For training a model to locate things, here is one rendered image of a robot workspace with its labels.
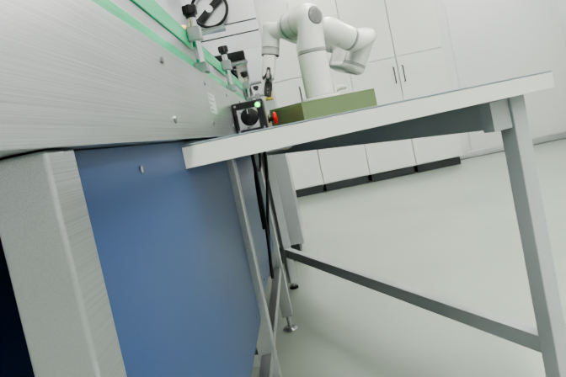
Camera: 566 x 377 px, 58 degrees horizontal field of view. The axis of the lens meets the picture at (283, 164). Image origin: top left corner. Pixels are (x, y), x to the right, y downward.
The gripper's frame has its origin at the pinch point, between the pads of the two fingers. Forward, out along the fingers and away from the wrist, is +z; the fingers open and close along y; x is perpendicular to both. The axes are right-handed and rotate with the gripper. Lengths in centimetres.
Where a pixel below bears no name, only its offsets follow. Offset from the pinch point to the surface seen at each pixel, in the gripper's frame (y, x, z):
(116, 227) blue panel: 173, 2, 23
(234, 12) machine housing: -73, -27, -48
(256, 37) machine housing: -73, -14, -35
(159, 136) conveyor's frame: 161, 1, 16
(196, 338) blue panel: 157, 6, 40
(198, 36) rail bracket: 119, -4, -2
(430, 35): -352, 146, -94
